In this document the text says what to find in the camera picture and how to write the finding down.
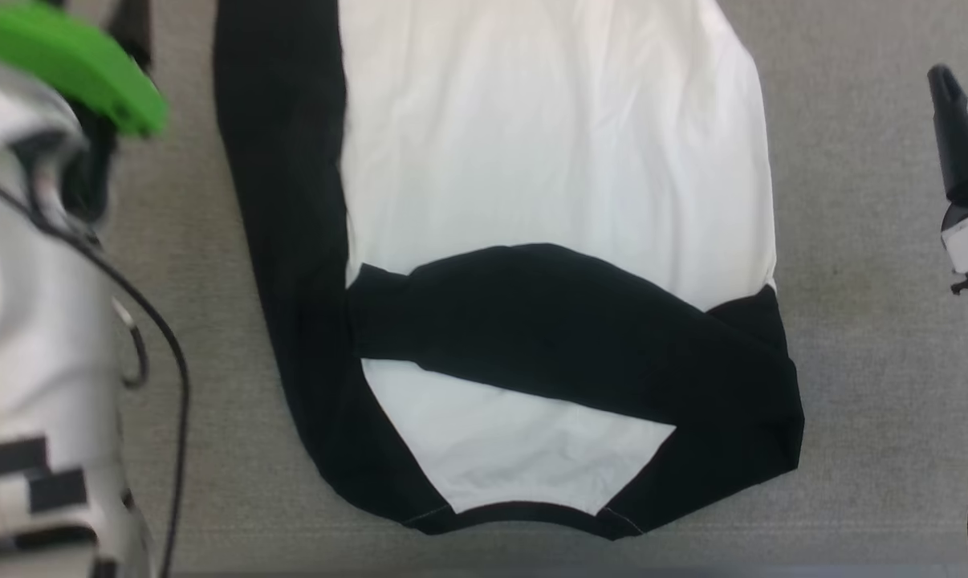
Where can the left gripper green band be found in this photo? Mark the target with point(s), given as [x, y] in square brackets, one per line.
[67, 56]

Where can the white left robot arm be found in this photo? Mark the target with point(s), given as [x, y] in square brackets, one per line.
[42, 321]

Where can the grey fabric sofa cushion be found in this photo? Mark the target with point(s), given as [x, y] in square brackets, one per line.
[853, 361]

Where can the white and black garment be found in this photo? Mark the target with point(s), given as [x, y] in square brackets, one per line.
[548, 160]

